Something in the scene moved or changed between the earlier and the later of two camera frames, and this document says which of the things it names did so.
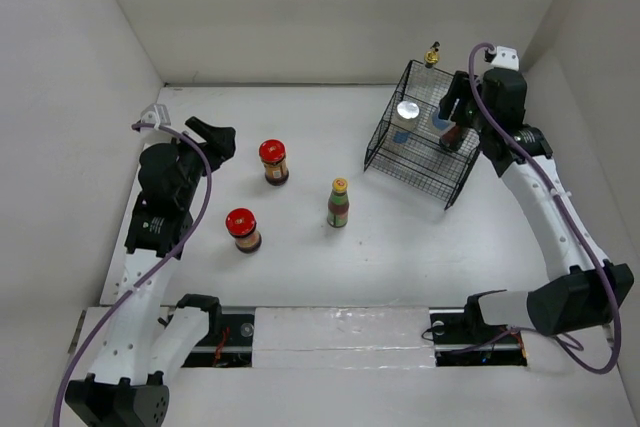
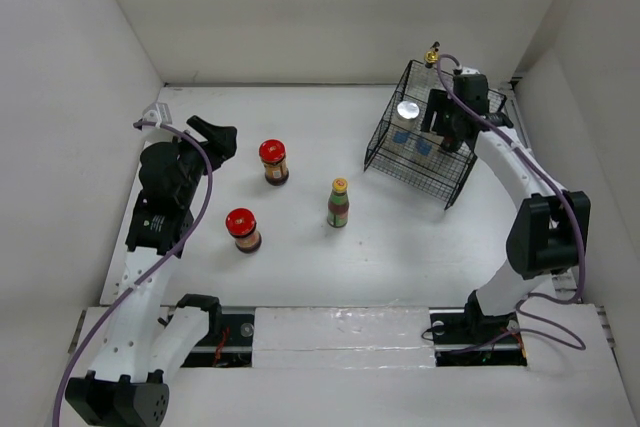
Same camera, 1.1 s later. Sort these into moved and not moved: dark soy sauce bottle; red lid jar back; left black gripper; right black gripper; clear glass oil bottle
Moved: right black gripper
Not moved: clear glass oil bottle; red lid jar back; dark soy sauce bottle; left black gripper
